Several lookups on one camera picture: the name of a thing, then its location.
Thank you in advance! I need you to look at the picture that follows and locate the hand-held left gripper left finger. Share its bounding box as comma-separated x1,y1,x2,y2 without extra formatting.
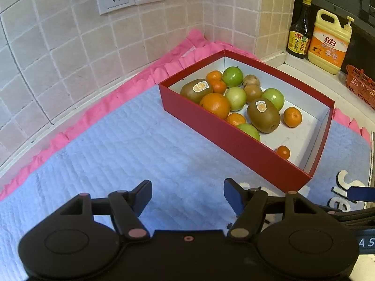
60,179,153,239

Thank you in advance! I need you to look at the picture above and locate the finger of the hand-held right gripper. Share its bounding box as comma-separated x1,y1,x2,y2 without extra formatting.
347,185,375,203

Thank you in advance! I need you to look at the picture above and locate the kiwi fruit with sticker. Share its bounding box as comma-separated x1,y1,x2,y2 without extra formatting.
247,98,281,133
180,79,213,104

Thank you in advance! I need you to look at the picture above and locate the large orange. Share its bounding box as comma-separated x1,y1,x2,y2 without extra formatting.
199,92,231,120

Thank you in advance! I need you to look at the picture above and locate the orange plastic basket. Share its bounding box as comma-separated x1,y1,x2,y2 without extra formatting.
346,64,375,110

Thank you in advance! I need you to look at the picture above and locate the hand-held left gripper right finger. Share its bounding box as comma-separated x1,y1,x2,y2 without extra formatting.
223,178,320,239

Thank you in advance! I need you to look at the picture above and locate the brown passion fruit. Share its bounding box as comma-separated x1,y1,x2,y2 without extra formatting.
243,74,261,88

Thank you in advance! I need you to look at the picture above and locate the dark soy sauce bottle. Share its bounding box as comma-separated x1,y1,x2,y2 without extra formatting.
286,0,313,59

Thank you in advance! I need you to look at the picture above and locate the yellow dish soap jug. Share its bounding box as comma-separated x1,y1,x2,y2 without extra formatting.
307,9,354,75

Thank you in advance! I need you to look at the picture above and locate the red cardboard box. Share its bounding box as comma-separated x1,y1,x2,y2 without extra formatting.
158,50,335,192

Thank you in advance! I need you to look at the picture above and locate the green apple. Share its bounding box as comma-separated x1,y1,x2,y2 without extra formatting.
222,66,244,88
224,86,247,112
262,88,285,112
236,123,261,141

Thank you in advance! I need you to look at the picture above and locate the brown kiwi fruit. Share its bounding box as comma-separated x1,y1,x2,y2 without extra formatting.
243,84,263,104

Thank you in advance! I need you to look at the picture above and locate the small mandarin orange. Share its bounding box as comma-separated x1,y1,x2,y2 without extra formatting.
211,80,227,95
276,145,291,160

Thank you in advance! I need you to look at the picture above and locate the blue quilted mat pink frill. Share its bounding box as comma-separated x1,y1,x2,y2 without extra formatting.
0,29,373,270

